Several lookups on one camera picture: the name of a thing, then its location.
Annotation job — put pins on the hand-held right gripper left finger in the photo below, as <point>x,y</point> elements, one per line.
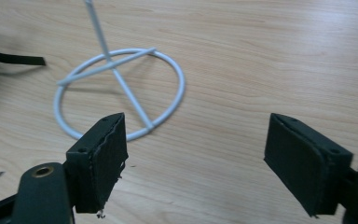
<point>101,168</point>

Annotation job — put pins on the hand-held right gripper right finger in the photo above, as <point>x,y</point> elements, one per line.
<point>304,165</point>

